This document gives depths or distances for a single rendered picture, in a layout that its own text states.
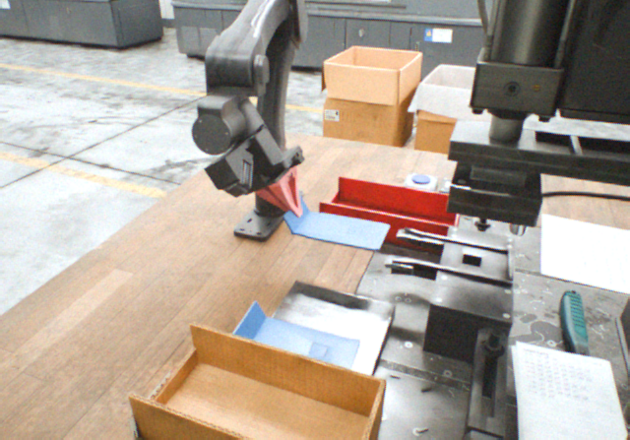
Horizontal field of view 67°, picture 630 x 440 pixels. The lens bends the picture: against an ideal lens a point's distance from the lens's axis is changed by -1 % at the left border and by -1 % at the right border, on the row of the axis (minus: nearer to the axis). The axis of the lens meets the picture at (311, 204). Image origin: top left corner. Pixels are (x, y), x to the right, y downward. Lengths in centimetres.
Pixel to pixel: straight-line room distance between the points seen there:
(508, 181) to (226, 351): 40
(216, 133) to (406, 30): 467
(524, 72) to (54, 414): 66
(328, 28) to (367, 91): 264
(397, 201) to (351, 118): 210
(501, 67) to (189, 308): 54
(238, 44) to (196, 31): 573
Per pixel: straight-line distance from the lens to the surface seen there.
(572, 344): 74
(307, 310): 71
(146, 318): 76
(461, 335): 66
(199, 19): 638
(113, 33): 739
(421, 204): 97
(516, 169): 60
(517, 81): 56
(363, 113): 301
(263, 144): 70
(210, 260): 85
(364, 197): 99
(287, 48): 91
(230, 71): 70
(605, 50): 54
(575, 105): 55
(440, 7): 516
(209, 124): 65
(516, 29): 56
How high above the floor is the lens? 139
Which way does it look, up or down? 29 degrees down
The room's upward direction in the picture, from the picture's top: straight up
